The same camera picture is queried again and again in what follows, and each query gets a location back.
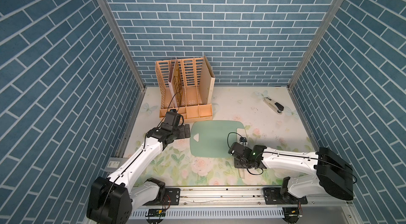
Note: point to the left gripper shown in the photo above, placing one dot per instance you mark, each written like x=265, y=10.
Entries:
x=182, y=133

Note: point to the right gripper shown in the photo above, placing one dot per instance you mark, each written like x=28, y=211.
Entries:
x=236, y=165

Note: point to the green cutting board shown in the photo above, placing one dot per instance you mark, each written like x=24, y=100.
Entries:
x=212, y=138

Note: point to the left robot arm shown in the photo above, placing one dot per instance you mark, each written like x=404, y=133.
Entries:
x=112, y=199

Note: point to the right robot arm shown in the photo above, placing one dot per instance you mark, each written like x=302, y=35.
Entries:
x=322, y=171

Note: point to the right circuit board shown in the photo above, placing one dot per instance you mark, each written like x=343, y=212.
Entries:
x=291, y=215

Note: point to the circuit board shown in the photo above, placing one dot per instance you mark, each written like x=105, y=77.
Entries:
x=155, y=216
x=291, y=215

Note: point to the left circuit board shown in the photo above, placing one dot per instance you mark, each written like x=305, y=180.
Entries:
x=155, y=216

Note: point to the peach desk file organizer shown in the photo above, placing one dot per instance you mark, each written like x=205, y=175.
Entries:
x=198, y=81

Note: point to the floral table mat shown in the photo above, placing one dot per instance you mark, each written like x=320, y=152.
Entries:
x=176, y=166

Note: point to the brown book in organizer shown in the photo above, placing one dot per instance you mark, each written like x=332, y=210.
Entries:
x=175, y=83

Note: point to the white black stapler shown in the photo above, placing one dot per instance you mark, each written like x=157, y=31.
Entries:
x=275, y=106

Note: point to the clear plastic box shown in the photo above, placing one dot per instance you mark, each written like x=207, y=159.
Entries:
x=113, y=164

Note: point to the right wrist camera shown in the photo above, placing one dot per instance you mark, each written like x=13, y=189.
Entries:
x=239, y=151

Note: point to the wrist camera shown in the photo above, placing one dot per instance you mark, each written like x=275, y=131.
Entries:
x=173, y=118
x=239, y=151

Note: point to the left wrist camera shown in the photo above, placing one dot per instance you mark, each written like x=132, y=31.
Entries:
x=173, y=118

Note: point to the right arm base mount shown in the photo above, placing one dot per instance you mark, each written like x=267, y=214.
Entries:
x=274, y=196

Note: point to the white vented cable tray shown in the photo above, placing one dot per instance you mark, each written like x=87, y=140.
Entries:
x=224, y=213

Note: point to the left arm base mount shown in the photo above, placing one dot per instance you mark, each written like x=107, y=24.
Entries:
x=166, y=197

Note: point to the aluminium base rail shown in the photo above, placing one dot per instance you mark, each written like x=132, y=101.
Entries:
x=320, y=209

